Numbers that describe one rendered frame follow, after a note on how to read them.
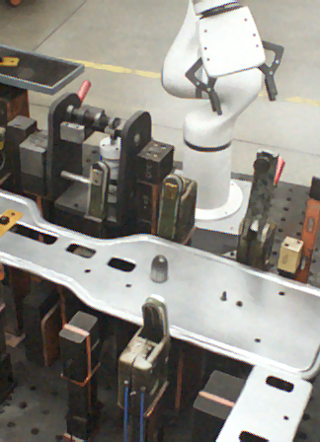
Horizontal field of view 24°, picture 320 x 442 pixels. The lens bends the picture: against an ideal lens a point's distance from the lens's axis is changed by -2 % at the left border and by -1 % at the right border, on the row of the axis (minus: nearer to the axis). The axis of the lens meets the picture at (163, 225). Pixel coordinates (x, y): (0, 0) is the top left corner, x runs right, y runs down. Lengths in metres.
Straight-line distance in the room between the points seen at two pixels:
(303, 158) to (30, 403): 2.42
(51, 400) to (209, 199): 0.65
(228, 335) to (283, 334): 0.09
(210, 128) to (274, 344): 0.65
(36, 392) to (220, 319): 0.47
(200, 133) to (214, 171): 0.11
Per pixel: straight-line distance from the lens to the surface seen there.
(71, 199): 1.62
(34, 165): 1.60
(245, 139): 3.77
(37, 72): 1.71
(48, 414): 1.54
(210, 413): 1.18
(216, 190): 1.86
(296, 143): 3.80
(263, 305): 1.33
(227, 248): 1.88
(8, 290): 1.60
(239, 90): 1.69
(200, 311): 1.31
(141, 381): 1.17
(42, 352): 1.59
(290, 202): 2.12
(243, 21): 1.25
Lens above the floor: 1.90
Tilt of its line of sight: 37 degrees down
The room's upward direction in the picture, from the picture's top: 3 degrees clockwise
